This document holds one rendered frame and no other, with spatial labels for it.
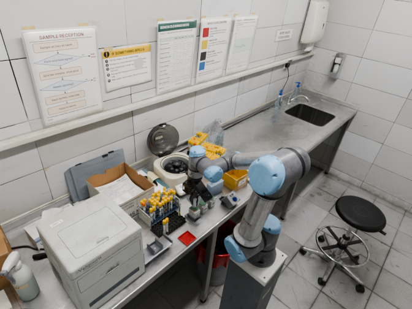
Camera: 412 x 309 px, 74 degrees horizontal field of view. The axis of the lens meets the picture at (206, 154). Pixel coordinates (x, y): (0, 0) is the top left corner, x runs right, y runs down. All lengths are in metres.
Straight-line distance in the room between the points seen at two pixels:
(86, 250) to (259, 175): 0.64
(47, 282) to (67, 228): 0.33
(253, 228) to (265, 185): 0.25
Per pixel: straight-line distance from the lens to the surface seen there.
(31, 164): 1.51
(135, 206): 1.50
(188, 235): 1.45
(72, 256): 1.07
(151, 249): 1.33
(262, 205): 0.96
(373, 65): 3.31
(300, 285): 2.51
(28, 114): 1.41
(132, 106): 1.59
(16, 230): 1.66
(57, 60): 1.36
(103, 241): 1.08
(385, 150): 3.50
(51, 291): 1.39
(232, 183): 1.69
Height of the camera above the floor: 2.00
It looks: 34 degrees down
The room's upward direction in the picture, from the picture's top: 6 degrees clockwise
